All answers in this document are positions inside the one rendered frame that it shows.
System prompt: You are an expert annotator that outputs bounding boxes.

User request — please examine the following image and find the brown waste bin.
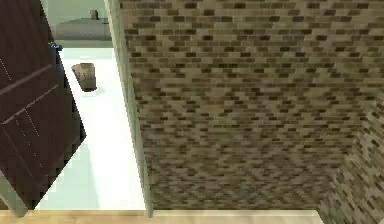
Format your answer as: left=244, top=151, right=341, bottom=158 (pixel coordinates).
left=71, top=62, right=98, bottom=93

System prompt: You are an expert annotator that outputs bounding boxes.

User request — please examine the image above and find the dark brown room door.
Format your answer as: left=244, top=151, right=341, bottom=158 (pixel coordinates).
left=0, top=0, right=88, bottom=211

